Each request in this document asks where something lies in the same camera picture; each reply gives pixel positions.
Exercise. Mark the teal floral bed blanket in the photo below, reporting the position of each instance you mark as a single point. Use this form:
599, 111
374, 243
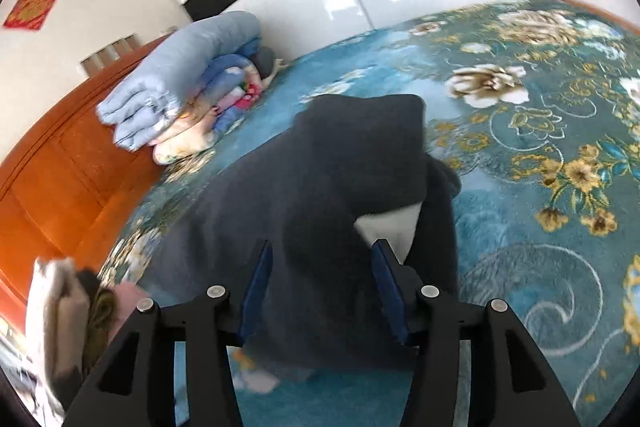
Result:
535, 105

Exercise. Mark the pink folded garment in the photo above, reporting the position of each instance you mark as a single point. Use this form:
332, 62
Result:
127, 295

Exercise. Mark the light blue folded quilt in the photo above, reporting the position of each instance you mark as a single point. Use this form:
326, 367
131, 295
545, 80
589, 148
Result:
207, 57

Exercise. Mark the beige folded clothes pile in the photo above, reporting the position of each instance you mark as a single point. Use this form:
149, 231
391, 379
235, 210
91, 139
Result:
69, 318

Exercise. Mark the red paper wall decoration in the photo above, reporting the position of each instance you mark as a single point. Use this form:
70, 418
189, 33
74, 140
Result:
29, 14

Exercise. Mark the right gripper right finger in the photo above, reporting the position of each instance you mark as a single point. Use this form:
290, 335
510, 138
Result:
512, 384

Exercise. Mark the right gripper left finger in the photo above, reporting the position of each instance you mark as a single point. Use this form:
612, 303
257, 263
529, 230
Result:
133, 383

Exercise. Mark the orange wooden headboard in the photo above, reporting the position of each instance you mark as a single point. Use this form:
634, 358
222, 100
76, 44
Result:
66, 189

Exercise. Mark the dark grey fleece jacket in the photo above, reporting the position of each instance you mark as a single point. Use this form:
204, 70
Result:
348, 171

